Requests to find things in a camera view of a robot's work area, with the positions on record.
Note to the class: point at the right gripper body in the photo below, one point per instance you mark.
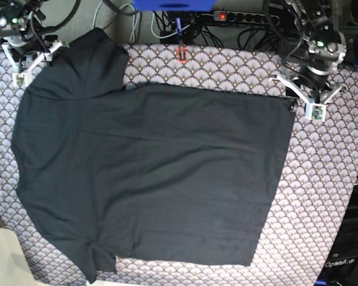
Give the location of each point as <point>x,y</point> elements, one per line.
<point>22,52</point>

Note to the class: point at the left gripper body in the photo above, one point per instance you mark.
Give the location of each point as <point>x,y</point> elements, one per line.
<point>314,77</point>

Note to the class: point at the dark navy T-shirt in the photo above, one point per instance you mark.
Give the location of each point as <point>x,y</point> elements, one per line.
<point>156,172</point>

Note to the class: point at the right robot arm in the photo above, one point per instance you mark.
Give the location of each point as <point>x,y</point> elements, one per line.
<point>20,31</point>

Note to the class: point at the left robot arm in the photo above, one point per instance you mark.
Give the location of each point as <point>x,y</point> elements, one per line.
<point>318,48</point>

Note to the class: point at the fan-patterned tablecloth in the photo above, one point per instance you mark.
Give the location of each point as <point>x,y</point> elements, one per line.
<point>315,188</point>

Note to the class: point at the red table clamp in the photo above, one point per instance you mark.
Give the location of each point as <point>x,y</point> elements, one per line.
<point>181,51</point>

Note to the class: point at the black OpenArm box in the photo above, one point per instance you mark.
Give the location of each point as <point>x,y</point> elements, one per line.
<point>341,266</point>

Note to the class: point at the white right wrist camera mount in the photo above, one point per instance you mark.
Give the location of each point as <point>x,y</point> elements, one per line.
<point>23,68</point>

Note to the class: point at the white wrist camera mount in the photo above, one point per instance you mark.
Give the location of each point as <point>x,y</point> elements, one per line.
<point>23,68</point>
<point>316,102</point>

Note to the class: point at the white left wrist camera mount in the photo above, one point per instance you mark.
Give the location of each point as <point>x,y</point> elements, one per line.
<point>316,102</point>

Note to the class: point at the black power strip red switch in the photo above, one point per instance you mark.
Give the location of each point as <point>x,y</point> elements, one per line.
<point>239,17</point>

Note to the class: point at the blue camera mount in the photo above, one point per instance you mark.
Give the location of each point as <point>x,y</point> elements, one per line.
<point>174,5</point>

